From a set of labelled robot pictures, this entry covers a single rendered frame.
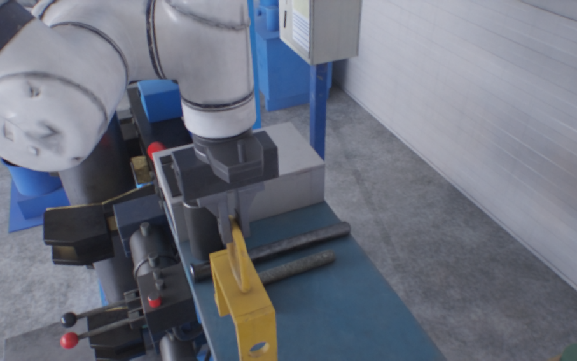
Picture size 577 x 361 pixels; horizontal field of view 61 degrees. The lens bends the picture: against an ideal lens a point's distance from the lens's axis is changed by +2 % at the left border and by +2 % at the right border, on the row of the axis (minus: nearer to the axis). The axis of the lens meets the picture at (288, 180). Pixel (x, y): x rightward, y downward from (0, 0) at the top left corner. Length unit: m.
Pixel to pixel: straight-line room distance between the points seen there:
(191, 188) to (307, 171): 0.66
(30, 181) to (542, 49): 2.75
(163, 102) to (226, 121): 1.15
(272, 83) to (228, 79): 3.29
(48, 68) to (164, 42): 0.14
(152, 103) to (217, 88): 1.17
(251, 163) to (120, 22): 0.19
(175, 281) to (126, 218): 0.28
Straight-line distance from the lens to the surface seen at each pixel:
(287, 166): 1.24
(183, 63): 0.53
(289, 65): 3.82
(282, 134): 1.37
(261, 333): 0.78
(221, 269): 0.81
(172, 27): 0.53
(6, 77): 0.42
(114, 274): 1.87
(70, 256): 1.52
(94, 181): 1.60
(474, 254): 2.83
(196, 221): 1.10
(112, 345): 1.78
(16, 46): 0.43
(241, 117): 0.56
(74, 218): 1.52
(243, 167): 0.54
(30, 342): 2.42
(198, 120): 0.57
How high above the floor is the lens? 1.91
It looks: 37 degrees down
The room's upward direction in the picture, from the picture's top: 2 degrees counter-clockwise
